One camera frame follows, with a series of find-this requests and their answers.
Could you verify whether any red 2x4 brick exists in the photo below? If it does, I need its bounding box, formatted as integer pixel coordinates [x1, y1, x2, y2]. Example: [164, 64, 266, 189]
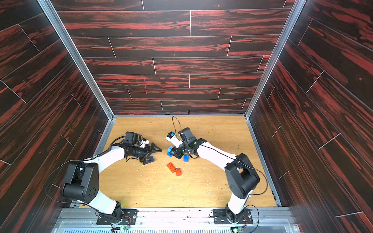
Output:
[167, 163, 176, 173]

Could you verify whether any aluminium front rail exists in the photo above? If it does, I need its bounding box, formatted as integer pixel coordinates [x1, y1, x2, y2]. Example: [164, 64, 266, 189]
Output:
[51, 206, 301, 233]

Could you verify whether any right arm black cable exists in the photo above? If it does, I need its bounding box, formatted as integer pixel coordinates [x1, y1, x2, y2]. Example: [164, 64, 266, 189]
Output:
[171, 116, 269, 233]

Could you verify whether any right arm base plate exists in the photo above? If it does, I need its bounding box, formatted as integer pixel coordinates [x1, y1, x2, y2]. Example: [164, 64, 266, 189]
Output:
[209, 208, 253, 225]

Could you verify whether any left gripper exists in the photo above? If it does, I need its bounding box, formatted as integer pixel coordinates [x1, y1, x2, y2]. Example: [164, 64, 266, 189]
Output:
[132, 142, 162, 164]

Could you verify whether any light blue 2x4 brick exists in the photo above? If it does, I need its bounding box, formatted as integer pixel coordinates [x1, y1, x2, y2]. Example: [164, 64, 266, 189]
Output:
[167, 147, 174, 157]

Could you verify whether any red 2x2 brick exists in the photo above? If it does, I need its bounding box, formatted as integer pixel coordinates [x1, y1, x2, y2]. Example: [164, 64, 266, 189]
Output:
[175, 168, 182, 176]

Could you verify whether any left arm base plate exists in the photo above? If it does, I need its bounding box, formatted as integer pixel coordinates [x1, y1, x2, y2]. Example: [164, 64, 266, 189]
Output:
[96, 209, 139, 226]

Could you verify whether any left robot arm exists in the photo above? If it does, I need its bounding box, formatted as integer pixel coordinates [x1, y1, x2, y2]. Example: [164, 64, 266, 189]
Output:
[61, 141, 162, 224]

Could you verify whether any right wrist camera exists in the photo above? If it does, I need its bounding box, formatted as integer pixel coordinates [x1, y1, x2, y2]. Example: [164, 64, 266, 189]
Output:
[166, 127, 197, 148]

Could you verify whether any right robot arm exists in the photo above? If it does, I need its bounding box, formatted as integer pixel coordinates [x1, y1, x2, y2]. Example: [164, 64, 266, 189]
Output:
[166, 136, 260, 223]

